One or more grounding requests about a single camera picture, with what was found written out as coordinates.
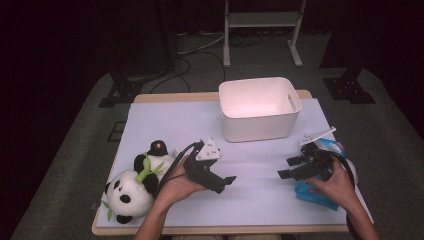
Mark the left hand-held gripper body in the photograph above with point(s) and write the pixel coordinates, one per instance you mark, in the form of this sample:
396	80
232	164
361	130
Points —
208	151

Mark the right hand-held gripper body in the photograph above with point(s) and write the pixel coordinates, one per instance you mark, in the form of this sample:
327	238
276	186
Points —
316	163

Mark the blue wet wipes pack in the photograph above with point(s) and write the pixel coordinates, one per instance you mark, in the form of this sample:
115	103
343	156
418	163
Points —
316	198

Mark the person's right hand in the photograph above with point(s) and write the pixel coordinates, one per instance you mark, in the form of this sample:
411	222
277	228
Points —
336	190

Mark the pale blue table mat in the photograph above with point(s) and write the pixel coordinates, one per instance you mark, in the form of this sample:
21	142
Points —
186	123

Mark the black stand base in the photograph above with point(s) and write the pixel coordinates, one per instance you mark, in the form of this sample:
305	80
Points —
121	91
346	90

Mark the white metal stand frame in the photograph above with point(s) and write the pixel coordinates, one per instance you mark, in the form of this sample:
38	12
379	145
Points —
260	19

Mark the white plastic storage box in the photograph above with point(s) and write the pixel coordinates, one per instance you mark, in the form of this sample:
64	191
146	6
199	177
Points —
256	128

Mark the person's left hand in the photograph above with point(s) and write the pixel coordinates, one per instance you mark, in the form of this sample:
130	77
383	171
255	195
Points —
176	188

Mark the dark square floor plate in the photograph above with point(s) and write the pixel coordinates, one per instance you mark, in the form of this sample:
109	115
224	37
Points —
116	131

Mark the panda plush toy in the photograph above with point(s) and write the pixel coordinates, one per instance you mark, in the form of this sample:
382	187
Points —
130	196

